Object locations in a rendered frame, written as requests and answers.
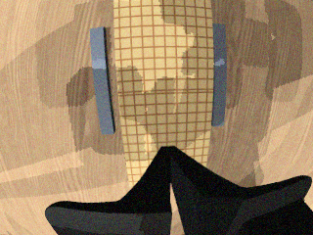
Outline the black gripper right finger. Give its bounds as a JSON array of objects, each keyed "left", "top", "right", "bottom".
[{"left": 168, "top": 145, "right": 313, "bottom": 235}]

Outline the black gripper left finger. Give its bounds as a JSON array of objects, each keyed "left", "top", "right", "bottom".
[{"left": 44, "top": 145, "right": 172, "bottom": 235}]

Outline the tan gridded strip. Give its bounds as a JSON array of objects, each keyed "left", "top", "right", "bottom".
[{"left": 113, "top": 0, "right": 214, "bottom": 187}]

